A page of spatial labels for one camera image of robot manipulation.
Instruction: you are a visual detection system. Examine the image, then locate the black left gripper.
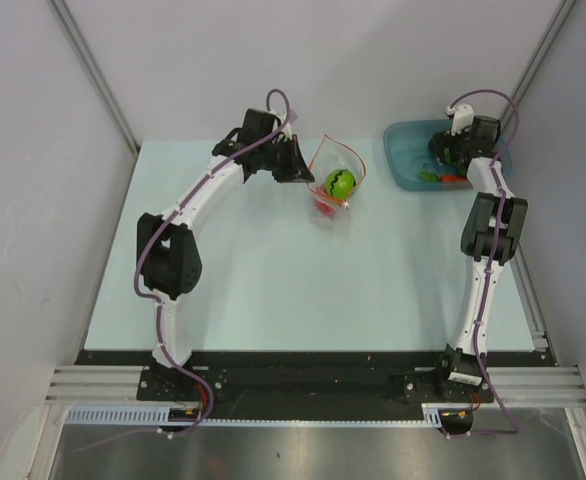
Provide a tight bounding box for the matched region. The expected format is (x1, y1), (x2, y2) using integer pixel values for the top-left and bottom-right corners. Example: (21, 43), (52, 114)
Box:
(259, 135), (314, 184)

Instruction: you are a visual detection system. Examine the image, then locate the clear zip bag orange zipper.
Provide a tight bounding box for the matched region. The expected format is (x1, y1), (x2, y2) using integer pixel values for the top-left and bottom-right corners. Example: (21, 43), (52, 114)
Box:
(307, 135), (367, 223)

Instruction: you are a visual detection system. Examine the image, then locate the green striped toy watermelon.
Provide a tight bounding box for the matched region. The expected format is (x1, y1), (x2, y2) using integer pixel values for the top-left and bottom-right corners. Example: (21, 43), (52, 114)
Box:
(324, 169), (357, 200)

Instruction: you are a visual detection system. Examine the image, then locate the red toy fruit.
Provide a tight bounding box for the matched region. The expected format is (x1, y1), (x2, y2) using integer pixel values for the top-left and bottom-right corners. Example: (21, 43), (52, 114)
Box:
(313, 199), (336, 218)

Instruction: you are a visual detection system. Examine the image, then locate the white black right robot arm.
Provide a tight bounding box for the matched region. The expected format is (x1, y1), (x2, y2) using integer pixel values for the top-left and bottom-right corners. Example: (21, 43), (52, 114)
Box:
(429, 104), (528, 402)

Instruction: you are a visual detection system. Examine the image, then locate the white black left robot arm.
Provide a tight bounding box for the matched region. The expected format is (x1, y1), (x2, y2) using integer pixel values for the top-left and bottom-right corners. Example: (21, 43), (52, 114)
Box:
(133, 108), (314, 400)

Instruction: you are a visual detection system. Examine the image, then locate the teal plastic food container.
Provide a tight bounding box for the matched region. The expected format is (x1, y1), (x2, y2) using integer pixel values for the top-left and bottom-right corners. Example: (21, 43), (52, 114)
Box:
(383, 114), (512, 191)

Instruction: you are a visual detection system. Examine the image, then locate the orange toy carrot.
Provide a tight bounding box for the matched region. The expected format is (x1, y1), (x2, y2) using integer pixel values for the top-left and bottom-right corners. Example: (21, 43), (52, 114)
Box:
(418, 171), (466, 183)

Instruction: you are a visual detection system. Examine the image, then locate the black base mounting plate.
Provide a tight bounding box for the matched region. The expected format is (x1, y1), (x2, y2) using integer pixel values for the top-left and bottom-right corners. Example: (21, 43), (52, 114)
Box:
(75, 349), (556, 404)

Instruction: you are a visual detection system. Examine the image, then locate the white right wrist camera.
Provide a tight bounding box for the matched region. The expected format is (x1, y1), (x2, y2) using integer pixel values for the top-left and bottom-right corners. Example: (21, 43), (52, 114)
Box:
(446, 104), (475, 136)

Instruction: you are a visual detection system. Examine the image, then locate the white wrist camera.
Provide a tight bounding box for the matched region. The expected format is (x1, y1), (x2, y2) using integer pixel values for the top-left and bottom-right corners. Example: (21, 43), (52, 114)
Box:
(282, 110), (298, 138)
(446, 104), (475, 136)

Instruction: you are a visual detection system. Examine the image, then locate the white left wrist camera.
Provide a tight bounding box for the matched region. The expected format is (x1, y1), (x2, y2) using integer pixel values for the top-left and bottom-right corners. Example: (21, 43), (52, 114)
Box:
(282, 110), (298, 138)

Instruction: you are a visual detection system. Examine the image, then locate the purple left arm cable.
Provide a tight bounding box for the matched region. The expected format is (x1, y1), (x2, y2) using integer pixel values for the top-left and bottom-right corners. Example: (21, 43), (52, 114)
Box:
(67, 89), (294, 454)

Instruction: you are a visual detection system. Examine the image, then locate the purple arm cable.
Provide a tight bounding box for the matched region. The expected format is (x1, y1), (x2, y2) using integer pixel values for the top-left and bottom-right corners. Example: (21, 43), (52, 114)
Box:
(67, 89), (294, 454)
(450, 88), (522, 436)

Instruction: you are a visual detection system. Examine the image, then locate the right aluminium corner post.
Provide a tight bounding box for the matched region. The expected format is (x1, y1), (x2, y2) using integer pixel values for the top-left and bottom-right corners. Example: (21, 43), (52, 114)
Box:
(495, 1), (578, 106)

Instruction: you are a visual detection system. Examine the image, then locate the aluminium corner post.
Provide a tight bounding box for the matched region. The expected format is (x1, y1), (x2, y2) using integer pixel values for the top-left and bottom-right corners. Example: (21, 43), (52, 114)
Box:
(46, 0), (141, 158)
(495, 1), (578, 106)

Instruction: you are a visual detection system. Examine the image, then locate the left aluminium corner post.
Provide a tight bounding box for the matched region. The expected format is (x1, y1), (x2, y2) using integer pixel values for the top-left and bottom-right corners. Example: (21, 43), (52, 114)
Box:
(46, 0), (141, 158)

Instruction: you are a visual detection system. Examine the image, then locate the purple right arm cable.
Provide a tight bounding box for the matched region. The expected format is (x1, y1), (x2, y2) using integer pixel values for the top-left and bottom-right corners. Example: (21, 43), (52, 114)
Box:
(450, 88), (522, 436)

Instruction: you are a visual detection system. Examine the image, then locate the white slotted cable duct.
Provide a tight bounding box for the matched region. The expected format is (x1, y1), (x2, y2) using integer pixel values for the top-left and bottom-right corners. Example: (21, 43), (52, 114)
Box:
(66, 405), (442, 428)

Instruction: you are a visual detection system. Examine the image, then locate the aluminium front rail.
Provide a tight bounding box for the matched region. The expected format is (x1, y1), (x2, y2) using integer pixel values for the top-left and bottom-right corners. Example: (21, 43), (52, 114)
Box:
(45, 366), (586, 408)

